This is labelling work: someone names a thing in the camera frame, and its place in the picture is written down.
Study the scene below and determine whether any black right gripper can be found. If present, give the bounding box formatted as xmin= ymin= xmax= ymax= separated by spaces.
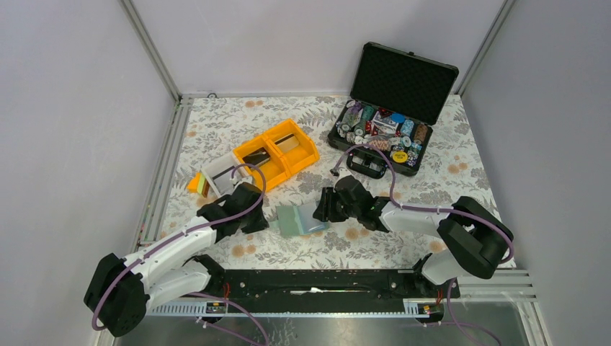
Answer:
xmin=312 ymin=187 xmax=360 ymax=223

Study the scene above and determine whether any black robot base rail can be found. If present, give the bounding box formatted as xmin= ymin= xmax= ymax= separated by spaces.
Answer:
xmin=189 ymin=255 xmax=460 ymax=315

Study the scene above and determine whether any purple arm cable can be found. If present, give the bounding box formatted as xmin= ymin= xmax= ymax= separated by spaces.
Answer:
xmin=332 ymin=143 xmax=515 ymax=346
xmin=90 ymin=164 xmax=268 ymax=346

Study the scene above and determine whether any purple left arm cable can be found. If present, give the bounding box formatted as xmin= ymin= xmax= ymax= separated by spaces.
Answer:
xmin=90 ymin=164 xmax=268 ymax=346

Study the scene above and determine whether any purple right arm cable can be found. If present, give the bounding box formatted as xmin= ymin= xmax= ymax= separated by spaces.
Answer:
xmin=332 ymin=143 xmax=515 ymax=346

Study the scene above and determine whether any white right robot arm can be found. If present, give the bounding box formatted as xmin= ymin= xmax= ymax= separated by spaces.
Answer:
xmin=313 ymin=174 xmax=514 ymax=297

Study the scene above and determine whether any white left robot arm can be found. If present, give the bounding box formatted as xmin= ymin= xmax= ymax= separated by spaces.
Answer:
xmin=84 ymin=182 xmax=269 ymax=337

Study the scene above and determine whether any floral table mat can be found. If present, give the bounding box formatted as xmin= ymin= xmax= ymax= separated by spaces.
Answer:
xmin=152 ymin=94 xmax=517 ymax=271

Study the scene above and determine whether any yellow big blind chip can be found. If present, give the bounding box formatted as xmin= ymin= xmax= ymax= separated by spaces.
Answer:
xmin=391 ymin=151 xmax=409 ymax=164

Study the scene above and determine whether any orange poker chip stack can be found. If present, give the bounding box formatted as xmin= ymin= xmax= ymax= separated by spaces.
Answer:
xmin=367 ymin=136 xmax=392 ymax=152

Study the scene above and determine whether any yellow double storage bin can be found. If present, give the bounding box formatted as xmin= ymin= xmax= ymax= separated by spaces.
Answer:
xmin=233 ymin=119 xmax=320 ymax=192

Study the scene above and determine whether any white storage bin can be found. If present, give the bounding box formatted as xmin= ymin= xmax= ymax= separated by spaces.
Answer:
xmin=201 ymin=151 xmax=252 ymax=198

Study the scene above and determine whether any card in yellow bin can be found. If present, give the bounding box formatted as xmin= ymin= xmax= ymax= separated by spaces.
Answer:
xmin=275 ymin=134 xmax=300 ymax=154

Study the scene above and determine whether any black poker chip case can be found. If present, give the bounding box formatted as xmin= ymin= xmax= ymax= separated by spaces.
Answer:
xmin=327 ymin=42 xmax=459 ymax=179

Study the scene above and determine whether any dark card in bin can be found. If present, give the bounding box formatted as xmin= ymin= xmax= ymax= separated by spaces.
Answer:
xmin=244 ymin=148 xmax=271 ymax=167

